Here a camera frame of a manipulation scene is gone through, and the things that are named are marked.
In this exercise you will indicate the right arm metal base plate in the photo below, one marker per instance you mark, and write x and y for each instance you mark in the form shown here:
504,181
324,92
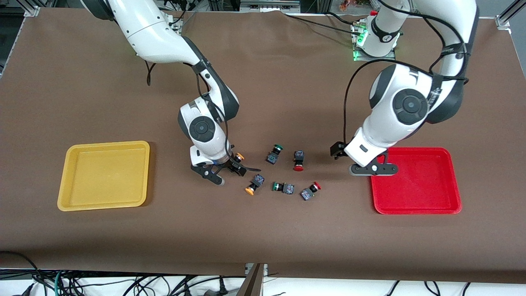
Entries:
174,24

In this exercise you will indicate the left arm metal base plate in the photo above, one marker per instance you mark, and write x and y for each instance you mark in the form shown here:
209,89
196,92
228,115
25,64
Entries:
376,59

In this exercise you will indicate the yellow plastic tray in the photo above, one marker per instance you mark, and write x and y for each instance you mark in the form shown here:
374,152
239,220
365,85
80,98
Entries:
102,176

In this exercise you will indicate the black equipment rack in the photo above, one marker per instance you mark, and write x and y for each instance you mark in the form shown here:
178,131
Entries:
224,5

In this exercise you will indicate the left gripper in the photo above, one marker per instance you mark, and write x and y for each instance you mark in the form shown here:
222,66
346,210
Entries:
337,149

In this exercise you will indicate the white metal bracket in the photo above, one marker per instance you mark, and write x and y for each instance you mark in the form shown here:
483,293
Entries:
248,269

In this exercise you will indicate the red push button switch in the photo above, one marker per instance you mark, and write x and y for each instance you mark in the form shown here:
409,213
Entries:
306,194
298,156

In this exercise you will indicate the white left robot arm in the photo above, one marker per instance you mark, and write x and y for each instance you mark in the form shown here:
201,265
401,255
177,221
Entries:
411,107

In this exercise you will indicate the grey metal post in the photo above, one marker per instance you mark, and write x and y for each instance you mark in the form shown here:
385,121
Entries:
252,285

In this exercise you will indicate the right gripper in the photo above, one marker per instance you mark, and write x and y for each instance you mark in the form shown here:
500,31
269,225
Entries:
233,163

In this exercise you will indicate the green push button switch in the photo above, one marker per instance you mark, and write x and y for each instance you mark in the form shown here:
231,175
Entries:
287,189
272,157

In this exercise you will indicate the brown table cover mat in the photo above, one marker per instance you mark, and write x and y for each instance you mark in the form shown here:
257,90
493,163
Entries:
263,102

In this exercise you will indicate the colourful background items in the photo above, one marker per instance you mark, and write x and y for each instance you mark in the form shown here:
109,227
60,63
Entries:
355,5

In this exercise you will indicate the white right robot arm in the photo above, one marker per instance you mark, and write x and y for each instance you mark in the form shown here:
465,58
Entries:
152,37

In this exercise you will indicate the grey equipment box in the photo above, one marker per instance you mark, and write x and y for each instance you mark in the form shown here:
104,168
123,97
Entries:
269,6

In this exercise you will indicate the red plastic tray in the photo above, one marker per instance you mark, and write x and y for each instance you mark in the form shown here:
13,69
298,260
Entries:
423,185

